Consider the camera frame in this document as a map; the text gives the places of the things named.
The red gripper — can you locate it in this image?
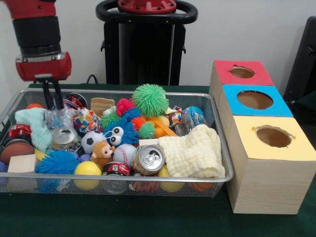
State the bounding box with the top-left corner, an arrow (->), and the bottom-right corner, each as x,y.
15,51 -> 72,112

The crushed clear plastic bottle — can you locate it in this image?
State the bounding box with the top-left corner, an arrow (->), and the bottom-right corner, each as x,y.
44,107 -> 74,131

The wooden box with three holes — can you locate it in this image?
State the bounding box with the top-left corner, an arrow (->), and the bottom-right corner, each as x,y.
208,60 -> 316,214

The mint knitted cloth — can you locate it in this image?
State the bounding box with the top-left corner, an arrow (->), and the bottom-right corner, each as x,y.
14,108 -> 54,154

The blue spiky ball with eyes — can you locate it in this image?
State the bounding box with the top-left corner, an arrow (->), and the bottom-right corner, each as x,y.
35,150 -> 80,175

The brown toy football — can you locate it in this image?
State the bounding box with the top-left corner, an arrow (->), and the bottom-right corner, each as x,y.
0,145 -> 35,165

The plain wooden block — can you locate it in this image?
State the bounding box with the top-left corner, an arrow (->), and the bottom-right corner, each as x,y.
7,154 -> 37,173

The orange plush toy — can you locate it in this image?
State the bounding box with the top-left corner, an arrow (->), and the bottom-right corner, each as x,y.
90,140 -> 116,168

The white baseball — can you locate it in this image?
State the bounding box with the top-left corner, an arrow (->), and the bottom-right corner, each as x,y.
113,144 -> 137,166

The green spiky rubber ball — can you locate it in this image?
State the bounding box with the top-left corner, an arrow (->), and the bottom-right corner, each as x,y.
132,83 -> 170,118

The opened silver drink can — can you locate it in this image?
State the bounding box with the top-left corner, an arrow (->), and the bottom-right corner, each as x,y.
130,144 -> 165,176

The cream waffle cloth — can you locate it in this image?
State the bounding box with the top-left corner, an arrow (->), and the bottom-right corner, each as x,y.
158,123 -> 226,178

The black upright panel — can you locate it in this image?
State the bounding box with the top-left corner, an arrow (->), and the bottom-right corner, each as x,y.
283,16 -> 316,99

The side table with green cloth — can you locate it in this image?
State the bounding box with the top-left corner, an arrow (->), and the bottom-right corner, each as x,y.
295,91 -> 316,117

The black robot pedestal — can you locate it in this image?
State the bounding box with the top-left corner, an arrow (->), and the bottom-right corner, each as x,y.
95,0 -> 198,86

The shallow wire mesh bin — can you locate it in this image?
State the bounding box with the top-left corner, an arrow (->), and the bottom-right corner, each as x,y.
0,88 -> 235,198

